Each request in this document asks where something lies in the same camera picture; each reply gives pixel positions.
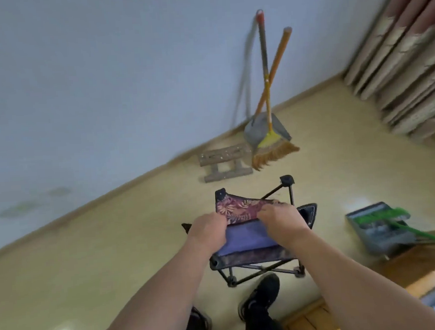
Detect folding camp stool floral seat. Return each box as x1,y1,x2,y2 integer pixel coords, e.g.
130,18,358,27
178,173,323,291

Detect person's right hand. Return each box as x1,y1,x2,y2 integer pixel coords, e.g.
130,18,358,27
256,200,315,251

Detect person's left hand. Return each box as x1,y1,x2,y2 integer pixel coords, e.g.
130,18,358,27
184,211,232,257

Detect person's black shoe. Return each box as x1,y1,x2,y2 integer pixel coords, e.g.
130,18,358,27
190,305,214,330
235,272,283,323

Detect grey dustpan with orange handle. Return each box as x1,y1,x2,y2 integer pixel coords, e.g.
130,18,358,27
236,26,301,151

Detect person's right forearm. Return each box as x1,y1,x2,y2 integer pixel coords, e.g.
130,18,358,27
290,219,435,330

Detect person's left forearm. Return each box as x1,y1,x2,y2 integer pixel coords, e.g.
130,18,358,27
75,236,219,330

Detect small wooden footstool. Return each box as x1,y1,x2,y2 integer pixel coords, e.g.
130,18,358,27
197,142,255,184

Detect wooden bed frame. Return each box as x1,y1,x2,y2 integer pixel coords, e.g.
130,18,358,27
275,230,435,330

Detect person's left black shoe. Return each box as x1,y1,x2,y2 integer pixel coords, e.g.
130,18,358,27
190,305,214,330

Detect green broom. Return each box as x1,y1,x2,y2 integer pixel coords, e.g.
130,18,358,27
354,204,435,257

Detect broom with yellow head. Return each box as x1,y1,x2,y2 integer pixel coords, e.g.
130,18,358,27
241,7,302,171

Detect person's right black trouser leg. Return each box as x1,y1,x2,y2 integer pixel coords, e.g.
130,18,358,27
243,303,290,330

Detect beige pleated curtain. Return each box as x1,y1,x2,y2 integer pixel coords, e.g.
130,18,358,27
338,0,435,148

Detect person's right black shoe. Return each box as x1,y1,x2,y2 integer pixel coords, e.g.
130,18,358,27
235,272,283,323

